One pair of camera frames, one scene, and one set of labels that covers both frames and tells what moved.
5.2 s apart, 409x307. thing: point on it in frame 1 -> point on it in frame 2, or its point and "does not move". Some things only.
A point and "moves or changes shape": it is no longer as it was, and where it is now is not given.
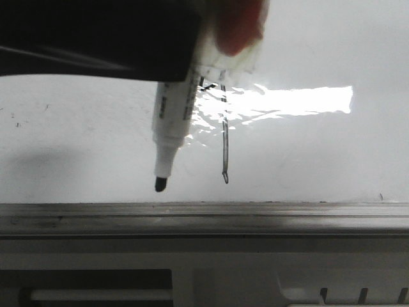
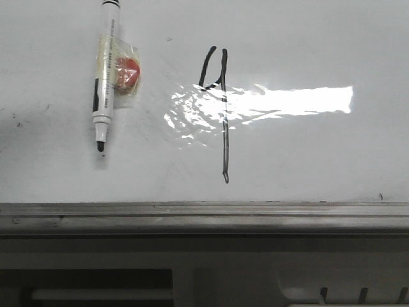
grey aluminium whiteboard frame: [367, 219] does not move
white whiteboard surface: [323, 117] does not move
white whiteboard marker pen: [172, 111] -> [103, 97]
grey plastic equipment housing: [204, 271] does not move
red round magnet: [233, 36] moves or changes shape
